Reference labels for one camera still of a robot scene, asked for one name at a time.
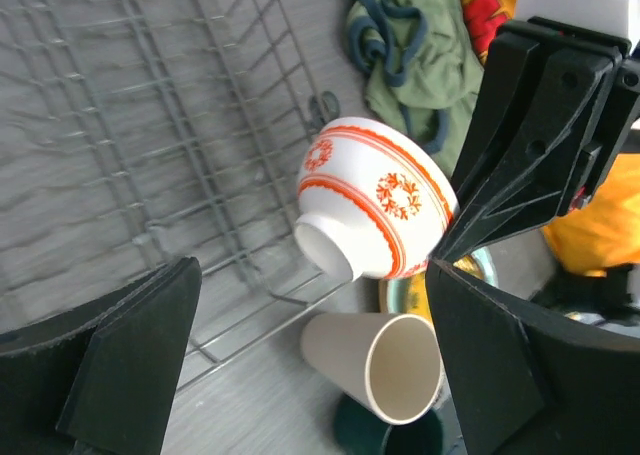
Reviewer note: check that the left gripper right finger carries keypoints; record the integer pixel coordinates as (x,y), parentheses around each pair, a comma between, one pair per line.
(527,380)

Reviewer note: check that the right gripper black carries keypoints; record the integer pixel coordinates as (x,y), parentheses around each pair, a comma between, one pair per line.
(554,109)

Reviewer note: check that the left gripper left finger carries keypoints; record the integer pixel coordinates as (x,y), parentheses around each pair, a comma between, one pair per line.
(100,378)

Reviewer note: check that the beige tumbler cup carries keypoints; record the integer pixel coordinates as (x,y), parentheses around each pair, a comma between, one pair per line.
(390,363)

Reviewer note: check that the dark green mug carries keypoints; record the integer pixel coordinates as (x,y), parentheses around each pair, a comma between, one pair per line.
(358,431)

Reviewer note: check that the white orange patterned bowl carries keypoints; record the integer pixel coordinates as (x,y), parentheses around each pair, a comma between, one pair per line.
(372,203)

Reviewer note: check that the yellow patterned small plate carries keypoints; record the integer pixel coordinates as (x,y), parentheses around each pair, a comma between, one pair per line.
(416,298)

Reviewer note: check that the green flower plate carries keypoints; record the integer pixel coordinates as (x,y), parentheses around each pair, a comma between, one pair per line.
(391,292)

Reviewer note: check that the green shirt with blue trim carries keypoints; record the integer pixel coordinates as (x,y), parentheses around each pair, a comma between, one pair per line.
(422,76)

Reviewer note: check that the orange Mickey Mouse towel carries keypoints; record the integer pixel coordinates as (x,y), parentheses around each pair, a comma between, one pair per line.
(605,233)

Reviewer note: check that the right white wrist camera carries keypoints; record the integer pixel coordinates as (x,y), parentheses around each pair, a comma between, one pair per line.
(617,18)

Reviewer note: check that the grey wire dish rack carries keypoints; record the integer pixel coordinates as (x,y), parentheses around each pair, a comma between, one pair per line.
(134,132)

